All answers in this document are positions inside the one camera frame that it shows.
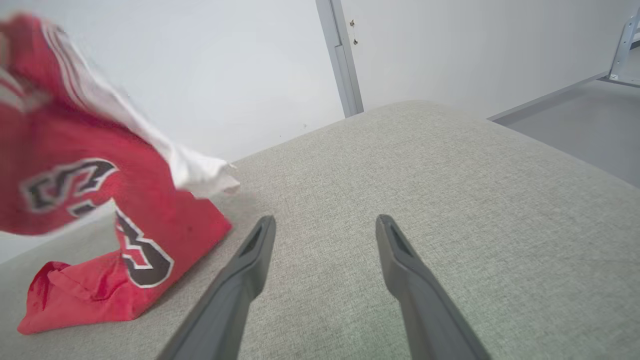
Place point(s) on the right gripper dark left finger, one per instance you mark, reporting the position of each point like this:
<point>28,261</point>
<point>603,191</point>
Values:
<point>235,300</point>

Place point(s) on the red Bulls 23 jersey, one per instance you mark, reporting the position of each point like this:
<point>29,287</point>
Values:
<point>75,130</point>

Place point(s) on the grey metal frame bracket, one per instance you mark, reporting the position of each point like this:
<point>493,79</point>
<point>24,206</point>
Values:
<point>622,50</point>

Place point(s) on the grey fabric sofa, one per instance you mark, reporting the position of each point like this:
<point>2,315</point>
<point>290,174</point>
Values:
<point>450,175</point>

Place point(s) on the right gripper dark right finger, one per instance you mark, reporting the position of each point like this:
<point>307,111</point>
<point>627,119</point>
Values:
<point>425,310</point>

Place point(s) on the grey baseboard strip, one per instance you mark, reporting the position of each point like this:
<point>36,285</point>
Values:
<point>545,99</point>

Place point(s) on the grey wall post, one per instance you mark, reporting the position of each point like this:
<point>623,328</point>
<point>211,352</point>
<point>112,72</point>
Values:
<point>345,70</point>

